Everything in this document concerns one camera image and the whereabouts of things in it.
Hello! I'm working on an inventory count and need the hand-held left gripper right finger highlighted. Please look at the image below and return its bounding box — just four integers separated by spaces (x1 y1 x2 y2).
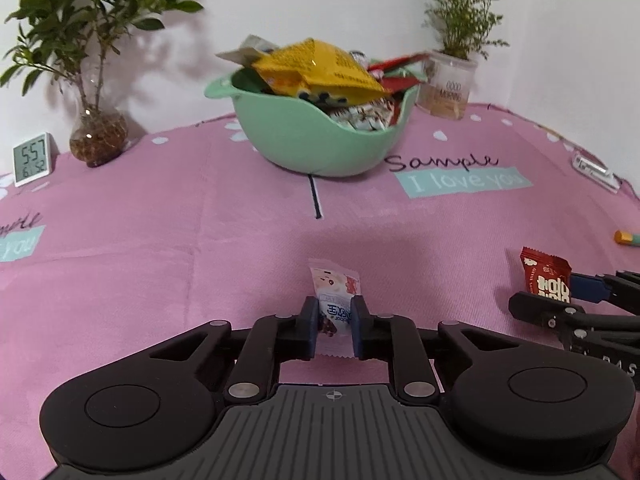
350 296 522 406

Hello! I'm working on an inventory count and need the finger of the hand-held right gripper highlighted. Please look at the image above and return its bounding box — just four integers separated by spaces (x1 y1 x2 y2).
508 293 640 390
570 270 640 317

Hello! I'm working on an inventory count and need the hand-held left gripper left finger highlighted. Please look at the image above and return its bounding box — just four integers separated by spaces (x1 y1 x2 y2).
149 296 321 406

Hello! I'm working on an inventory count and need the small red white-print packet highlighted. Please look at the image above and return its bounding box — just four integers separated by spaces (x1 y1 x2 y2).
519 246 572 305

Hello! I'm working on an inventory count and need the small white cartoon packet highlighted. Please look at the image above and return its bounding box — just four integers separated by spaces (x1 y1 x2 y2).
308 258 361 359

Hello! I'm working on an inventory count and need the green plastic bowl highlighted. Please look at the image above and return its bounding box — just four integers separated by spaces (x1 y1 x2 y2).
204 67 421 178

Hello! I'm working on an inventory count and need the red and white patterned bag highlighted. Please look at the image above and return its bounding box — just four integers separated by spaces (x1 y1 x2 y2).
327 97 398 132

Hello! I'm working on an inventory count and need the yellow snack bag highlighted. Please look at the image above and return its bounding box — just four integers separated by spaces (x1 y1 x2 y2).
250 38 393 101

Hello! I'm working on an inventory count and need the long red cartoon packet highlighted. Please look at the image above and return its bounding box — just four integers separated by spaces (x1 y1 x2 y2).
367 53 432 73

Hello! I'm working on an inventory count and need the grey and white snack packet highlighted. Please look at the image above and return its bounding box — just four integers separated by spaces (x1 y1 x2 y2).
215 35 273 67

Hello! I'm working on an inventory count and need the small white device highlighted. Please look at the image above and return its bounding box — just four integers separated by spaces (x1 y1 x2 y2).
571 152 621 194

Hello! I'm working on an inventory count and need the pink printed tablecloth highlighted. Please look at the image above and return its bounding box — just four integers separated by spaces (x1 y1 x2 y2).
0 102 640 466

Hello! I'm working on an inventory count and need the small plant in labelled jar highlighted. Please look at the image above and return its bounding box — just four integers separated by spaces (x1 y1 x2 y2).
417 0 510 122

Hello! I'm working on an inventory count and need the leafy plant in glass vase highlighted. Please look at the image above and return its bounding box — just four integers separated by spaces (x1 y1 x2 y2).
0 0 205 167

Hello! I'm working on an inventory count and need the white digital clock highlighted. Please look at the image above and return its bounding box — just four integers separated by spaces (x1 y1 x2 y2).
12 133 53 188

